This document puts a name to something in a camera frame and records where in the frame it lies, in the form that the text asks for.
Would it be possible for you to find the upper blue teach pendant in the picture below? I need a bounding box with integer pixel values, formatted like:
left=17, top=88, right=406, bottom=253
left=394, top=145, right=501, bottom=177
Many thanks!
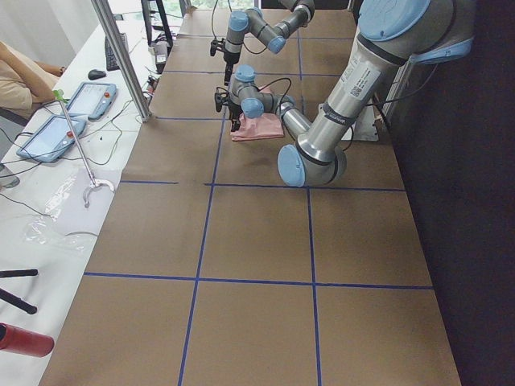
left=66, top=82, right=117, bottom=121

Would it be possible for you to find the clear plastic bag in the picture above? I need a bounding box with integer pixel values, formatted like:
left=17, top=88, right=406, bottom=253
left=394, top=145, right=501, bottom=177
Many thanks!
left=21, top=170, right=97, bottom=254

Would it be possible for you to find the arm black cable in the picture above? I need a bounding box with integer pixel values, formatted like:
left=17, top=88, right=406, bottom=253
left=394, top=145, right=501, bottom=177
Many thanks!
left=257, top=77, right=297, bottom=117
left=210, top=0, right=269, bottom=55

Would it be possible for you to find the grabber reach tool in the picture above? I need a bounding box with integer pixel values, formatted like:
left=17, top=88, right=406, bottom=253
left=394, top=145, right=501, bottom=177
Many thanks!
left=53, top=90, right=116, bottom=208

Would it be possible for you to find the black keyboard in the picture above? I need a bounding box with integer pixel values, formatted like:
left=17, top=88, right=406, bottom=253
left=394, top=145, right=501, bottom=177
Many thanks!
left=105, top=32, right=129, bottom=72

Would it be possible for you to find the pink Snoopy t-shirt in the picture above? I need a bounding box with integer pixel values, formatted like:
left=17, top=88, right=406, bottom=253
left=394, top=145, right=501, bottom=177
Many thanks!
left=230, top=113, right=284, bottom=142

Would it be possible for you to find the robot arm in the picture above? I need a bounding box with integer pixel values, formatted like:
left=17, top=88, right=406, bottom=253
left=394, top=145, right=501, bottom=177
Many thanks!
left=210, top=0, right=315, bottom=86
left=210, top=0, right=476, bottom=187

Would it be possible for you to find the blue teach pendant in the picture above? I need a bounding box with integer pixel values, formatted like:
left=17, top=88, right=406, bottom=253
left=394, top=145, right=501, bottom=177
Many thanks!
left=16, top=114, right=75, bottom=162
left=66, top=82, right=117, bottom=121

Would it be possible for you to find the black computer mouse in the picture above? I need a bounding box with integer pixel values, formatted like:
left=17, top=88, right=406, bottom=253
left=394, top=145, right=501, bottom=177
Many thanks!
left=88, top=69, right=106, bottom=80

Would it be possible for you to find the lower blue teach pendant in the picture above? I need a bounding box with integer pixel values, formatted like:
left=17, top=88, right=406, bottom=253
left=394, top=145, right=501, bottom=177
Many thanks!
left=16, top=114, right=75, bottom=162

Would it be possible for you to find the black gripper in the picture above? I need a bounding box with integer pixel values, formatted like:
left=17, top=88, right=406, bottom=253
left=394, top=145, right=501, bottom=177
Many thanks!
left=214, top=86, right=242, bottom=132
left=209, top=37, right=242, bottom=85

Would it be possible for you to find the aluminium frame post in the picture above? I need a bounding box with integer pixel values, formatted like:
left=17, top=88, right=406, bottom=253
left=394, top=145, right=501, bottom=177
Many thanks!
left=91, top=0, right=151, bottom=122

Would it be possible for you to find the black tripod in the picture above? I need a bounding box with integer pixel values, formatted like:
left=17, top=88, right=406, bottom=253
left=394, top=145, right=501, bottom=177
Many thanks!
left=1, top=269, right=39, bottom=315

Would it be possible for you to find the seated person beige shirt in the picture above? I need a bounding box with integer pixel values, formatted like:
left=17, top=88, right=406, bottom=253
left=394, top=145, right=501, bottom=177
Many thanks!
left=1, top=42, right=67, bottom=119

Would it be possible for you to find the red cylinder bottle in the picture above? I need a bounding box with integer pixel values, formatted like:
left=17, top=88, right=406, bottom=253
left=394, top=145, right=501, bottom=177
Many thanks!
left=1, top=322, right=55, bottom=358

